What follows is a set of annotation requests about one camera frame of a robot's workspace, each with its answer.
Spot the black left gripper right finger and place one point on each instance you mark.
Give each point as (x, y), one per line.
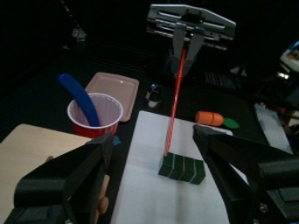
(248, 169)

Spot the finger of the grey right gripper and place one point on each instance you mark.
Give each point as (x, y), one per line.
(194, 46)
(179, 43)

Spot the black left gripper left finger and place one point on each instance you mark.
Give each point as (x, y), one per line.
(57, 180)

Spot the dark green sushi roll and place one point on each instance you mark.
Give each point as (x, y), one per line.
(183, 169)

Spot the light wooden board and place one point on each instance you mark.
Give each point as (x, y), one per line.
(27, 145)

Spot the grey metal strip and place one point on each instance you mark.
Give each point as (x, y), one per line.
(272, 128)

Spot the black and white toy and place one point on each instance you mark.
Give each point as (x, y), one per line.
(154, 94)

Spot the orange toy carrot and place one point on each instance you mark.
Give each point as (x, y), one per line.
(210, 118)

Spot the small blue piece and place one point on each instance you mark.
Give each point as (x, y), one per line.
(116, 140)

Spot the pink plastic tray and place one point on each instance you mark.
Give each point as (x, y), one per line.
(116, 86)

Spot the white and blue background gear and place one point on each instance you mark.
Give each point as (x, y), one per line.
(291, 57)

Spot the white cutting board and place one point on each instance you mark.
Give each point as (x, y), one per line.
(155, 189)

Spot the red plastic cup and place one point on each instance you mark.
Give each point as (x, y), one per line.
(108, 113)

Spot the blue plastic utensil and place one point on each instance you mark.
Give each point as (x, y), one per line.
(81, 96)

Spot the grey background bracket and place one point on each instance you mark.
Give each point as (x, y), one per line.
(79, 33)

